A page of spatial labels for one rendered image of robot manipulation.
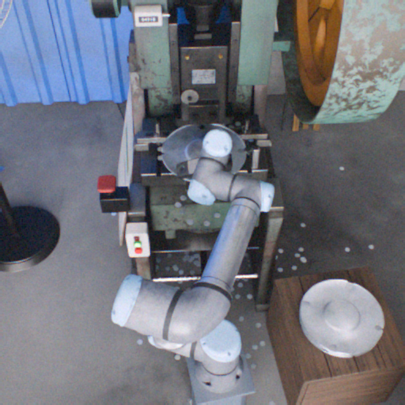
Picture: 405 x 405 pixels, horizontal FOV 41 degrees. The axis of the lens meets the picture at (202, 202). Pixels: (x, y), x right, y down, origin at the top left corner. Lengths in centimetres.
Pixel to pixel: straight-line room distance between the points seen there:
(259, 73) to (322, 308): 86
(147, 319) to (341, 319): 96
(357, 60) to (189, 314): 70
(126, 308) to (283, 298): 94
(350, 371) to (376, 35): 111
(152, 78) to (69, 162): 143
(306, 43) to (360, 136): 137
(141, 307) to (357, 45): 76
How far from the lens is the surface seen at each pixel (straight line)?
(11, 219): 262
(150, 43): 160
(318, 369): 194
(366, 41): 135
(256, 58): 165
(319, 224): 272
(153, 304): 119
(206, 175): 142
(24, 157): 312
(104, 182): 184
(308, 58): 188
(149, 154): 199
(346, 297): 206
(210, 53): 168
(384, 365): 200
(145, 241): 189
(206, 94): 177
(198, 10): 163
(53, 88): 334
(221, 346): 158
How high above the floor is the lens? 210
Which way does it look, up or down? 50 degrees down
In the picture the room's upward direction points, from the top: straight up
